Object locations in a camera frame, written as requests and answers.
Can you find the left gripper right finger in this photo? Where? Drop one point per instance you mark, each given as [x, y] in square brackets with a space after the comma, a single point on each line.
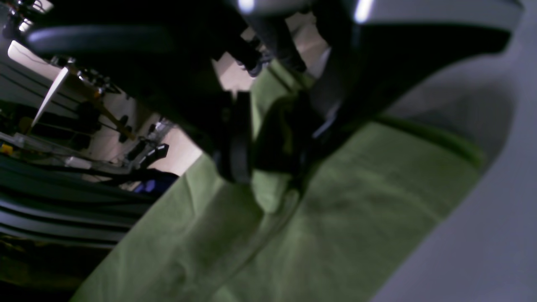
[381, 49]

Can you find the green T-shirt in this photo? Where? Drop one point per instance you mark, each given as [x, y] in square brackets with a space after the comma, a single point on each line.
[337, 236]

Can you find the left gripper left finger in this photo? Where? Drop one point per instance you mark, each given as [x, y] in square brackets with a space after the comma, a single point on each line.
[160, 53]

